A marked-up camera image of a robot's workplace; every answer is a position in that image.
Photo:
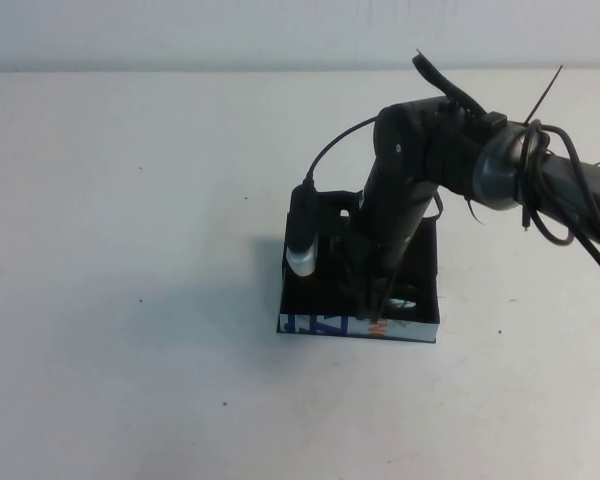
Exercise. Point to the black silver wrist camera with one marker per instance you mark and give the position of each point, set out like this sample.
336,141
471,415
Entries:
302,225

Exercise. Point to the black printed glasses case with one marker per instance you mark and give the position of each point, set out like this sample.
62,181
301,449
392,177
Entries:
310,327

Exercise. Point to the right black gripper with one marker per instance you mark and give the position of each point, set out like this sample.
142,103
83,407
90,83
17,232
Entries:
390,225

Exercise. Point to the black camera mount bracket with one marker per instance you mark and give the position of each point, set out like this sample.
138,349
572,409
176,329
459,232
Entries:
332,202

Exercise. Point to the black zip tie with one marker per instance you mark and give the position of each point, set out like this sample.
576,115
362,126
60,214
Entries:
475,215
545,95

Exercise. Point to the dark round-lens glasses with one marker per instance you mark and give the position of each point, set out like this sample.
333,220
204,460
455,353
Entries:
398,303

